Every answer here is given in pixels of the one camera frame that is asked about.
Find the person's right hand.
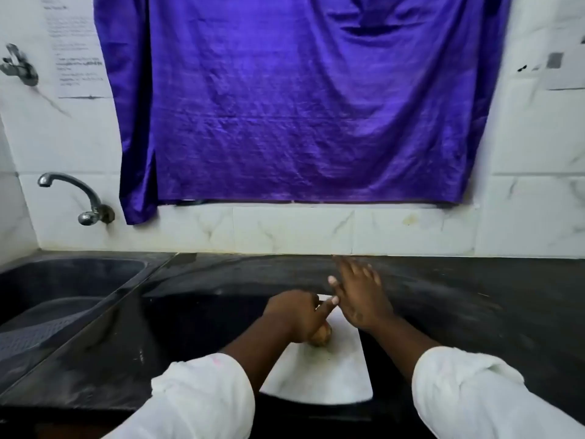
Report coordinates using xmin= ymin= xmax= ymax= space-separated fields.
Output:
xmin=328 ymin=255 xmax=396 ymax=333

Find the person's left hand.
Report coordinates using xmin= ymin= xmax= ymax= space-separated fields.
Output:
xmin=263 ymin=290 xmax=341 ymax=346

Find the small brown onion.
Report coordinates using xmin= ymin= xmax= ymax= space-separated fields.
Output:
xmin=307 ymin=325 xmax=333 ymax=348

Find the person's left forearm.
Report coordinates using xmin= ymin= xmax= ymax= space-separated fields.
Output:
xmin=102 ymin=313 xmax=298 ymax=439

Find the person's right forearm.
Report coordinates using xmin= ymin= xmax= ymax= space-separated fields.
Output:
xmin=361 ymin=313 xmax=585 ymax=439

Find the black stone countertop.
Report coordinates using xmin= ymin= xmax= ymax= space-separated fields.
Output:
xmin=0 ymin=251 xmax=585 ymax=439

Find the white marble cutting board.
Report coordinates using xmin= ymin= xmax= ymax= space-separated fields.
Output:
xmin=258 ymin=294 xmax=374 ymax=406

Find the purple cloth curtain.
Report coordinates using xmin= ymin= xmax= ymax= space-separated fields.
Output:
xmin=93 ymin=0 xmax=512 ymax=226

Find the black kitchen sink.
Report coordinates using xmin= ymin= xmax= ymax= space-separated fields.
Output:
xmin=0 ymin=255 xmax=149 ymax=376

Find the white paper sheet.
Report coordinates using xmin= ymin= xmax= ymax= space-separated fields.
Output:
xmin=516 ymin=36 xmax=585 ymax=92

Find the white printed paper notice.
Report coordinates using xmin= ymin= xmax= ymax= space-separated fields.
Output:
xmin=41 ymin=0 xmax=113 ymax=100

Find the chrome wall faucet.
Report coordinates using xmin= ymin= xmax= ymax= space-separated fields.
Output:
xmin=37 ymin=172 xmax=116 ymax=226

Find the metal wall valve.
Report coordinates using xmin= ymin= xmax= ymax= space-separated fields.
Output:
xmin=0 ymin=43 xmax=40 ymax=87

